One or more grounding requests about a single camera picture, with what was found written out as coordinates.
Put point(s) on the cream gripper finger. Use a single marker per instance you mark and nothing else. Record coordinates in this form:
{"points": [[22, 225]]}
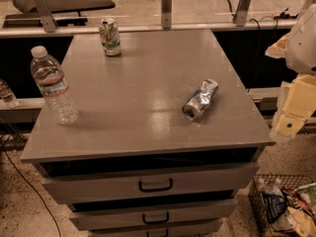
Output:
{"points": [[296, 103], [278, 49]]}

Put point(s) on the green white 7up can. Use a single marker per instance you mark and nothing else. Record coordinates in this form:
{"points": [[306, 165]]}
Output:
{"points": [[109, 35]]}

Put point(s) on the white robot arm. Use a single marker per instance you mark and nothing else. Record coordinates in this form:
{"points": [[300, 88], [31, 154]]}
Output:
{"points": [[301, 44]]}

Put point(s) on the crushed blue silver can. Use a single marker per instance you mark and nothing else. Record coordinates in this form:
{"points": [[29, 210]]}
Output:
{"points": [[200, 100]]}

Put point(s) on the blue snack bag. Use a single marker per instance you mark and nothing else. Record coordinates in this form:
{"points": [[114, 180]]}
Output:
{"points": [[274, 202]]}

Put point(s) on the yellow snack bag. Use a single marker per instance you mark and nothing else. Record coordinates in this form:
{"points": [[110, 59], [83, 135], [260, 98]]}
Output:
{"points": [[297, 221]]}

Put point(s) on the grey drawer cabinet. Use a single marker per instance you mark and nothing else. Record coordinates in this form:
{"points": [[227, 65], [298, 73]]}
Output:
{"points": [[131, 119]]}

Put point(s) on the middle grey drawer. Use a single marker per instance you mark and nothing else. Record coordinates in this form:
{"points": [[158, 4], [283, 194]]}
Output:
{"points": [[152, 215]]}

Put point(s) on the grey drawer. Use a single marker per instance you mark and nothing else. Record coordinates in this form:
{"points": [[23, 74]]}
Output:
{"points": [[151, 183], [152, 215], [186, 229]]}

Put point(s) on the dark bench seat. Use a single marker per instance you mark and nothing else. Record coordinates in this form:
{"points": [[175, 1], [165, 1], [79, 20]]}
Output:
{"points": [[63, 6]]}

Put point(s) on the bottom grey drawer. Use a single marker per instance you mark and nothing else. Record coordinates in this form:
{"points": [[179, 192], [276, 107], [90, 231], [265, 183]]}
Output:
{"points": [[186, 229]]}

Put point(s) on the top grey drawer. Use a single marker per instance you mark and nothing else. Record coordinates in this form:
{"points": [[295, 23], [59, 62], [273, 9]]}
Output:
{"points": [[151, 183]]}

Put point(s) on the clear plastic water bottle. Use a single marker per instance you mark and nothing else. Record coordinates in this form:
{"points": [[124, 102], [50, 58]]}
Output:
{"points": [[53, 85]]}

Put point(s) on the small water bottle on ledge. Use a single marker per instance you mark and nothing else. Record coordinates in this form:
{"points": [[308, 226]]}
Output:
{"points": [[7, 95]]}

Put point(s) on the right metal bracket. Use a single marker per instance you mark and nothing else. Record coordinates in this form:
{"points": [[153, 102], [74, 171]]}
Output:
{"points": [[240, 16]]}

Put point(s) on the metal bracket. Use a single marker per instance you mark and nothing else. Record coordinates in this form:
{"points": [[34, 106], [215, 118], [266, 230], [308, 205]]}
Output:
{"points": [[166, 14], [240, 16], [48, 23]]}

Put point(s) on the black wire basket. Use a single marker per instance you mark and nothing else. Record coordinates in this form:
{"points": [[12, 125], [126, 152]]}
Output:
{"points": [[257, 201]]}

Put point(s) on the middle metal bracket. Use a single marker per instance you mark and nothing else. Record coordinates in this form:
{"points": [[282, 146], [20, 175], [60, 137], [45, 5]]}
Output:
{"points": [[166, 14]]}

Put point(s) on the left metal bracket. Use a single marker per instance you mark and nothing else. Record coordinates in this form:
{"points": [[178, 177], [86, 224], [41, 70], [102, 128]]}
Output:
{"points": [[48, 23]]}

